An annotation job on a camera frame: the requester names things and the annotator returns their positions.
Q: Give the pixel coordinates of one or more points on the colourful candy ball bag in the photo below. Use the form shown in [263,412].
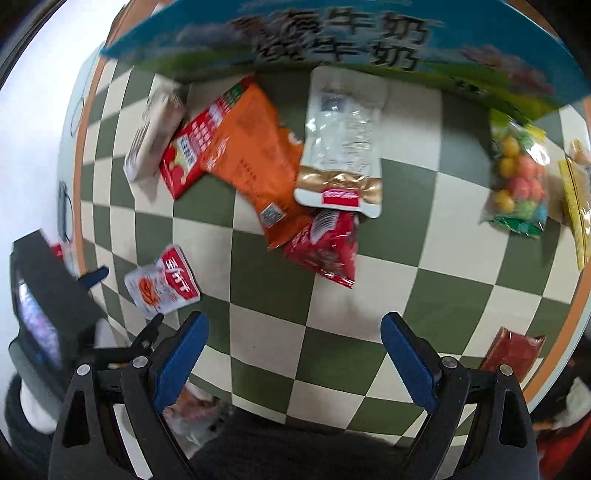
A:
[519,184]

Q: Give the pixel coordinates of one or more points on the red snack box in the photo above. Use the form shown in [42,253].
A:
[189,147]

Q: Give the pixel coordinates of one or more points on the person's left forearm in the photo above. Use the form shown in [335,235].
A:
[21,429]

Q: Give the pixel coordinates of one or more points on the white gold snack pouch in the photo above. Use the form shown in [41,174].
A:
[344,134]

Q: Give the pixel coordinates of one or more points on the red brown snack packet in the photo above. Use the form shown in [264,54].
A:
[512,353]

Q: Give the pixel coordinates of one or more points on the orange snack bag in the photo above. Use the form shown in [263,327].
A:
[256,161]

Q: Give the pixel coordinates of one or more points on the red white printed cloth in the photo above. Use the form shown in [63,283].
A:
[565,429]

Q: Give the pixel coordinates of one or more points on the person's dark fleece clothing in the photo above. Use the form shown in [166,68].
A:
[300,452]

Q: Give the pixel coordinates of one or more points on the red crinkled snack packet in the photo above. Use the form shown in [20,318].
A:
[325,249]

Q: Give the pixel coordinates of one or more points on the white brown biscuit carton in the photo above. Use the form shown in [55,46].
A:
[154,134]

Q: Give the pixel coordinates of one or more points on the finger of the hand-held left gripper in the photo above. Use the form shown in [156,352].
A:
[98,273]
[150,331]

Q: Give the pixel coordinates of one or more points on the small white red packet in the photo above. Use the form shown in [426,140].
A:
[161,281]

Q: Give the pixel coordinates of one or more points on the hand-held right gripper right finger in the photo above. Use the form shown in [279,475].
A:
[408,364]

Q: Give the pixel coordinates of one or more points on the yellow edged snack packet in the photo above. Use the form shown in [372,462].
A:
[577,207]

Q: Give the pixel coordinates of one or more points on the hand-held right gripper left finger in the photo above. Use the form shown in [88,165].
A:
[180,360]

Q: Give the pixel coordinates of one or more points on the blue printed cardboard box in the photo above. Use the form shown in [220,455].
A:
[351,41]

